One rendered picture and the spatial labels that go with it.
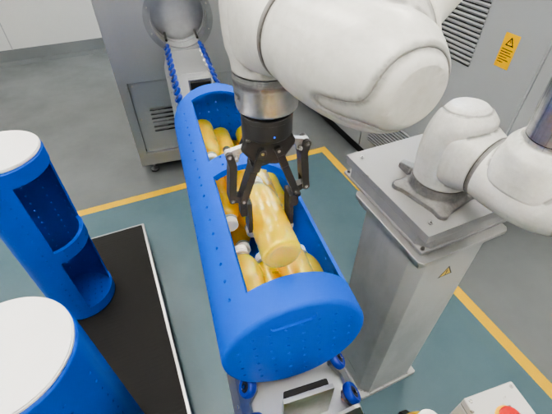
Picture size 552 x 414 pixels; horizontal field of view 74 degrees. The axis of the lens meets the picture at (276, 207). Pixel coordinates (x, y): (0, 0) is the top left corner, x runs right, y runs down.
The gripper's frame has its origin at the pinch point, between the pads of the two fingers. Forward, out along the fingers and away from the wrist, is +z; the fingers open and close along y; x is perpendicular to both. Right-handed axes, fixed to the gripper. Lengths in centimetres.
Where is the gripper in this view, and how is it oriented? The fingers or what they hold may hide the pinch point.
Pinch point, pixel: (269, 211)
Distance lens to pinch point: 65.4
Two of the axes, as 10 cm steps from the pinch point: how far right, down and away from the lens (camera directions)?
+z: 0.0, 7.3, 6.9
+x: 2.9, 6.6, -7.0
